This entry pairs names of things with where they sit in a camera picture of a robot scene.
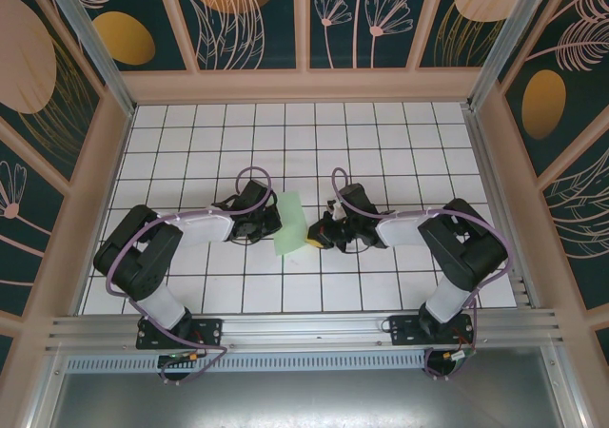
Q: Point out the dark panel with single flower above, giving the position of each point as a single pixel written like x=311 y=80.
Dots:
x=24 y=238

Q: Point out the aluminium side rail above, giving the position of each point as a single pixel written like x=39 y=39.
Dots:
x=497 y=195

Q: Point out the grey metal sheet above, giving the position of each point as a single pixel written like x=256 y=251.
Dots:
x=304 y=399

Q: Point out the dark panel, oval and fern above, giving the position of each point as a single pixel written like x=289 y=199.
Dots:
x=561 y=66

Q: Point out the light green paper sheet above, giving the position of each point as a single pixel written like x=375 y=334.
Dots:
x=291 y=223

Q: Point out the aluminium frame leg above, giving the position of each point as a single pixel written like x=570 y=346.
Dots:
x=47 y=394
x=566 y=390

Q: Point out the dark panel with gold oval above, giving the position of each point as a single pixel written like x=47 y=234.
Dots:
x=123 y=38

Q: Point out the aluminium corner post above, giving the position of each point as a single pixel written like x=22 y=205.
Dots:
x=505 y=43
x=95 y=43

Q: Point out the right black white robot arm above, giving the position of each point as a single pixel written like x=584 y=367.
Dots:
x=461 y=247

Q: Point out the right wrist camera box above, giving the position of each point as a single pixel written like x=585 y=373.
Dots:
x=337 y=214

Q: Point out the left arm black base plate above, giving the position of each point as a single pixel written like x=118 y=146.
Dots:
x=209 y=333

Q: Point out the dark panel with fern outlines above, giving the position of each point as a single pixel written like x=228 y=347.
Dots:
x=580 y=219

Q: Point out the dark panel with pink flowers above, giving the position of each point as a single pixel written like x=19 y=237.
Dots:
x=342 y=52

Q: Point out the dark panel with orange circle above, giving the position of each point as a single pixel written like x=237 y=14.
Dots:
x=228 y=0

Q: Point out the plain dark wall panel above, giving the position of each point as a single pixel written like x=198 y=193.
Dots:
x=5 y=347
x=603 y=352

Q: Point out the long aluminium mounting rail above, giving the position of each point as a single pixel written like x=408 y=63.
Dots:
x=304 y=333

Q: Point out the dark panel, large pale disc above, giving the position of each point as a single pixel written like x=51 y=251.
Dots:
x=28 y=66

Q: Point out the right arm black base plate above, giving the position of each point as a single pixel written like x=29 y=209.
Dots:
x=404 y=333

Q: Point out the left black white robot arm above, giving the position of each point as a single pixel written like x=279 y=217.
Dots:
x=138 y=257

